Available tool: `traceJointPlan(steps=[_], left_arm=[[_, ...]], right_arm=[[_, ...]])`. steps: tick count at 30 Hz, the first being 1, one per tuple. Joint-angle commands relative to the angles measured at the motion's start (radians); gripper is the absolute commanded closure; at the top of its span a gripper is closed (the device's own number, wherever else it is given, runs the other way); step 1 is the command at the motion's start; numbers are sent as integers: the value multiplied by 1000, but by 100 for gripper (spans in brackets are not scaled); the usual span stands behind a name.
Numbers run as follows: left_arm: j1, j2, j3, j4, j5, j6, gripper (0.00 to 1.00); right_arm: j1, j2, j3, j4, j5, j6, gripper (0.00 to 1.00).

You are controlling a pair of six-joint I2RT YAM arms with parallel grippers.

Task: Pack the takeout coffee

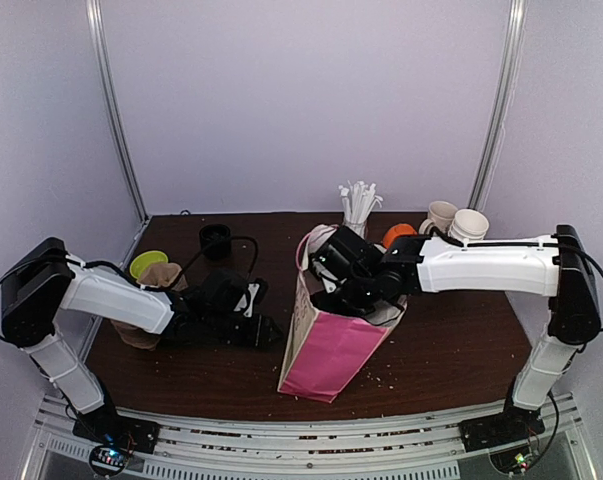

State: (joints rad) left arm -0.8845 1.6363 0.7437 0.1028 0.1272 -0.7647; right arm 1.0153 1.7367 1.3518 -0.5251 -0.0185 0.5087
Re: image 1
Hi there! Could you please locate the glass jar of straws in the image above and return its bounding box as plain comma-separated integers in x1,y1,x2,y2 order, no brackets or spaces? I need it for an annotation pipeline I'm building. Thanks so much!
338,180,383,238

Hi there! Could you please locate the stack of black cup lids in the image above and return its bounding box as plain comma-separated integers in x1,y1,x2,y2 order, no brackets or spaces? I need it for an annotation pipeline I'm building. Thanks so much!
199,224,232,261

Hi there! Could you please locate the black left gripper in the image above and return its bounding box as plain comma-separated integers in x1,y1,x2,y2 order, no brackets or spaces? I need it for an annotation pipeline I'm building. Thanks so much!
204,310,284,350

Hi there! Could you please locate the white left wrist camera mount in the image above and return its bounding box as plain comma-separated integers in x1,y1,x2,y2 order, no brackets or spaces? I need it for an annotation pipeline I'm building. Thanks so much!
235,278,268,318

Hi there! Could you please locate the right aluminium frame post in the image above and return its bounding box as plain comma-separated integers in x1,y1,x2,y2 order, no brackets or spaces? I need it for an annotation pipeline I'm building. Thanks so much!
468,0,528,210

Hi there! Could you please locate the beige ceramic mug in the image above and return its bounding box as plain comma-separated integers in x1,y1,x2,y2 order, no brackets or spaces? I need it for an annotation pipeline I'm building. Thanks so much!
418,200,458,235

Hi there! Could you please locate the aluminium frame post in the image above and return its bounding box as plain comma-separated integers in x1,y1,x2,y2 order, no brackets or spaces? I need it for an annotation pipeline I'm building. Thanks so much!
468,0,528,210
85,0,147,224

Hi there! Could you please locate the stack of cardboard cup carriers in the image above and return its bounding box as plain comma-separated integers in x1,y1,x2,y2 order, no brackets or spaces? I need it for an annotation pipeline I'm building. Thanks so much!
110,262,182,351

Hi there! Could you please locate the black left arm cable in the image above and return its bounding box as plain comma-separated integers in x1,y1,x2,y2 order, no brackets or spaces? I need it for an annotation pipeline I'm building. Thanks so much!
0,234,261,341

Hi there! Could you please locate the lime green bowl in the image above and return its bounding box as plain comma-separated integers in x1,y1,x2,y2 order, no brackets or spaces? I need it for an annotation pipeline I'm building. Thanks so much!
129,250,169,279

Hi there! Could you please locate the pink and white paper bag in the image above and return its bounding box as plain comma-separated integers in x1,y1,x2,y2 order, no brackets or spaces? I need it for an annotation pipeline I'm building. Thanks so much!
277,224,408,403

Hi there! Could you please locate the stack of paper cups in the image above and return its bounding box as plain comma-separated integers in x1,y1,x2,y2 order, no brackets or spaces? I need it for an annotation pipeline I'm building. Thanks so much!
448,209,490,240

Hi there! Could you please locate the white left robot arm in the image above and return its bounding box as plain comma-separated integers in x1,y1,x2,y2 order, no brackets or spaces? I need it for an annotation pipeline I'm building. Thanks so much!
0,237,283,454

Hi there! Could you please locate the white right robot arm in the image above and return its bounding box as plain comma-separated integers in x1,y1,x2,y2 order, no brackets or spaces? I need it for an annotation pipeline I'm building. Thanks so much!
307,225,601,452

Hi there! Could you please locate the left aluminium frame post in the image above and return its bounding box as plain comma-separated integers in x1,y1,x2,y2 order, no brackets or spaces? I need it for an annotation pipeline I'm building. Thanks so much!
85,0,147,224

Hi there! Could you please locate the orange bowl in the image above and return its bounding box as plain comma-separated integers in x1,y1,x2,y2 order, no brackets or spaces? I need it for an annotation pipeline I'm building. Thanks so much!
382,223,418,249

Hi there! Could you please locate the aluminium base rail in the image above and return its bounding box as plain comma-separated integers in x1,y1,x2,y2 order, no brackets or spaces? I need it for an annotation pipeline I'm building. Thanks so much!
16,394,602,479

